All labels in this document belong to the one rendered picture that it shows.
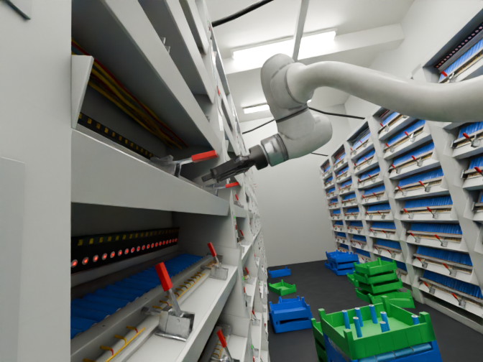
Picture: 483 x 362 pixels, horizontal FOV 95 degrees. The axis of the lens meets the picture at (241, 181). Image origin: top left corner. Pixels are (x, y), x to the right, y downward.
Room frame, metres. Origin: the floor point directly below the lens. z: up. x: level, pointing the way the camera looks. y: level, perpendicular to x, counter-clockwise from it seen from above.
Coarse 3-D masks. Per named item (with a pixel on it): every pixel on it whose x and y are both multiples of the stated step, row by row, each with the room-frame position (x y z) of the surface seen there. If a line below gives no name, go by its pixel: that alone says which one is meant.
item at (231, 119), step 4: (216, 72) 0.87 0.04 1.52; (220, 80) 0.94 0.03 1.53; (220, 84) 0.95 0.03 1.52; (220, 88) 0.97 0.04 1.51; (220, 92) 0.98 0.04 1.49; (224, 96) 1.07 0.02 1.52; (224, 100) 1.08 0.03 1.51; (224, 104) 1.09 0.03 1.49; (228, 104) 1.17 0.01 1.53; (224, 108) 1.21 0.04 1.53; (228, 108) 1.19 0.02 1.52; (224, 112) 1.26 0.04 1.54; (228, 112) 1.20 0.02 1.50; (228, 116) 1.24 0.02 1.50; (232, 116) 1.42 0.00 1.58; (228, 120) 1.37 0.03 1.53; (232, 120) 1.35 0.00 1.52; (232, 124) 1.37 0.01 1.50; (232, 128) 1.41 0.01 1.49
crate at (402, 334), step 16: (384, 304) 1.00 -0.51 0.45; (320, 320) 0.98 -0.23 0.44; (336, 320) 0.98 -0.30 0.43; (352, 320) 0.99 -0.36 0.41; (368, 320) 1.00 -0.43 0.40; (400, 320) 0.96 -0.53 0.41; (336, 336) 0.85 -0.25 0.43; (352, 336) 0.78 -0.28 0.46; (368, 336) 0.79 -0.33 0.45; (384, 336) 0.80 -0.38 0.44; (400, 336) 0.80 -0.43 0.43; (416, 336) 0.81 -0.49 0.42; (432, 336) 0.82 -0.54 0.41; (352, 352) 0.78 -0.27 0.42; (368, 352) 0.79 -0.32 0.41; (384, 352) 0.79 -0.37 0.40
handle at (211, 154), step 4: (204, 152) 0.30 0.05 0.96; (208, 152) 0.29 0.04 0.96; (212, 152) 0.29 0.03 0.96; (216, 152) 0.30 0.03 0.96; (192, 156) 0.30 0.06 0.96; (196, 156) 0.30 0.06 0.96; (200, 156) 0.30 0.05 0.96; (204, 156) 0.29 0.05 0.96; (208, 156) 0.29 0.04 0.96; (212, 156) 0.30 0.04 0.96; (216, 156) 0.30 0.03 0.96; (168, 160) 0.30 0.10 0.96; (180, 160) 0.30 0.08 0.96; (184, 160) 0.30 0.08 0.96; (188, 160) 0.30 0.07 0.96; (192, 160) 0.30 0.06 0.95; (196, 160) 0.30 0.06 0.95; (200, 160) 0.30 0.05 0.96; (176, 164) 0.31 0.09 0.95
